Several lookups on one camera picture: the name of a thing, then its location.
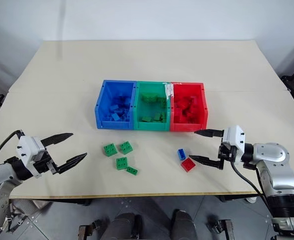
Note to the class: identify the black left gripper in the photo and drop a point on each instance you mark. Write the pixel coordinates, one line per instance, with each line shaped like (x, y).
(45, 165)

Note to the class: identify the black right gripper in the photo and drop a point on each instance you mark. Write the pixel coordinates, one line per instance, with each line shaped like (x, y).
(226, 152)

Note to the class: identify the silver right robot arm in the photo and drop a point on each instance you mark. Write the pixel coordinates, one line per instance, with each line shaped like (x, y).
(279, 175)

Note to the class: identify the red square toy brick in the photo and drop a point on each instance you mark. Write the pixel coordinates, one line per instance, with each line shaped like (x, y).
(188, 165)

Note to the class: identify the blue narrow toy brick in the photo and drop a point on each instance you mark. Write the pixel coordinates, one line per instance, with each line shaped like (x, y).
(181, 154)

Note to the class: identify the red plastic bin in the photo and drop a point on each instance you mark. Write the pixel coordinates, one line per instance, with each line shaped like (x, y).
(184, 127)

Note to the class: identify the green square toy brick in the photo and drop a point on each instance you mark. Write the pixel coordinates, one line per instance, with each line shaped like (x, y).
(121, 163)
(126, 147)
(109, 149)

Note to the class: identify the blue plastic bin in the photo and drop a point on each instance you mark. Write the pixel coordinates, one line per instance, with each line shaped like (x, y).
(100, 117)

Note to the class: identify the green plastic bin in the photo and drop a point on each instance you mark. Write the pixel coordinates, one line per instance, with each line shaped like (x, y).
(150, 126)

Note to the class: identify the white tape strip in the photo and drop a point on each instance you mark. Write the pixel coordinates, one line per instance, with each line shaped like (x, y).
(168, 91)

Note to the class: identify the green narrow toy brick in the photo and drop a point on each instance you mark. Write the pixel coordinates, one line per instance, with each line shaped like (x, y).
(132, 170)

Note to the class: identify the green toy brick stack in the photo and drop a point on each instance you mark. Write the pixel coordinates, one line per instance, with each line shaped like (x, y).
(150, 97)

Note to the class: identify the dark rounded shape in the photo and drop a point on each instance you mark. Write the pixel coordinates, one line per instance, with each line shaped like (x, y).
(184, 225)
(124, 226)

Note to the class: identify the brown table foot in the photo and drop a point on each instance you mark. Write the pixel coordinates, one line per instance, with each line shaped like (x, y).
(87, 231)
(222, 228)

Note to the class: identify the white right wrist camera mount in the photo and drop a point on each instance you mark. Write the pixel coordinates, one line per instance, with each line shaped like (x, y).
(234, 136)

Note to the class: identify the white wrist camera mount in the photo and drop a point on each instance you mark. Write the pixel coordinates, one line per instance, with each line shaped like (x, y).
(234, 136)
(28, 150)

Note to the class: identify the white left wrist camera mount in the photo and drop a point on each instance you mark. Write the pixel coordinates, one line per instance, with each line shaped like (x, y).
(28, 150)

